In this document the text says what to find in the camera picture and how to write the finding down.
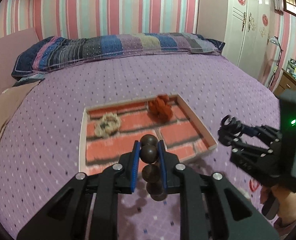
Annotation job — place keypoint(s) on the white wardrobe with decals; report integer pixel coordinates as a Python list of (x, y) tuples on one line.
[(247, 34)]

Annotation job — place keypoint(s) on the pink headboard cushion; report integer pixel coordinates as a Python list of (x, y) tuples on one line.
[(11, 46)]

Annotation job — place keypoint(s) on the right hand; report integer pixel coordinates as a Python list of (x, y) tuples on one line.
[(287, 207)]

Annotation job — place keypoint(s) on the purple diamond pattern bedspread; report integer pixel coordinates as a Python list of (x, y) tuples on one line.
[(40, 145)]

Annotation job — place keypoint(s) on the cream white scrunchie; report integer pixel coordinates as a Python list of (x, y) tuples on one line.
[(107, 125)]

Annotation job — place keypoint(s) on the tan beige blanket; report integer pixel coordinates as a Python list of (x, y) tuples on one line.
[(10, 101)]

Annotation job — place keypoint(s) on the wooden desk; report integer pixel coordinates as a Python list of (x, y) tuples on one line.
[(287, 81)]

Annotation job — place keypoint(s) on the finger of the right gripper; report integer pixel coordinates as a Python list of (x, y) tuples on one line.
[(240, 145), (264, 133)]

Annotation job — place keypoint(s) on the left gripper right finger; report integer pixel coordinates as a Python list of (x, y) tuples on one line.
[(210, 206)]

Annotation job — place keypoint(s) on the black hair claw clip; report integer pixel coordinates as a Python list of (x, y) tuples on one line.
[(230, 129)]

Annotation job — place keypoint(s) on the patchwork blue purple pillow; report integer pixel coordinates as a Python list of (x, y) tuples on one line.
[(55, 52)]

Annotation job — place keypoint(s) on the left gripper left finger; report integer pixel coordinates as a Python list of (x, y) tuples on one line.
[(87, 206)]

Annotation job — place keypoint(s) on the orange scrunchie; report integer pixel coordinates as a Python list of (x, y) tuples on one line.
[(160, 108)]

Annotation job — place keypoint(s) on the white tray brick pattern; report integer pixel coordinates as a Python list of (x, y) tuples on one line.
[(184, 134)]

